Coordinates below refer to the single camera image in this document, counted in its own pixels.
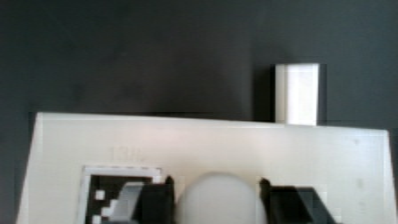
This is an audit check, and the white cabinet top block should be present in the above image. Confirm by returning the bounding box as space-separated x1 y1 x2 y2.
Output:
16 113 398 224

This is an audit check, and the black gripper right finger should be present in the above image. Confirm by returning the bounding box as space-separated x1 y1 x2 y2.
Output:
260 179 336 224

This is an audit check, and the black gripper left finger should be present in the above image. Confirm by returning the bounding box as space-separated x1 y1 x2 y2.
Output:
109 175 178 224

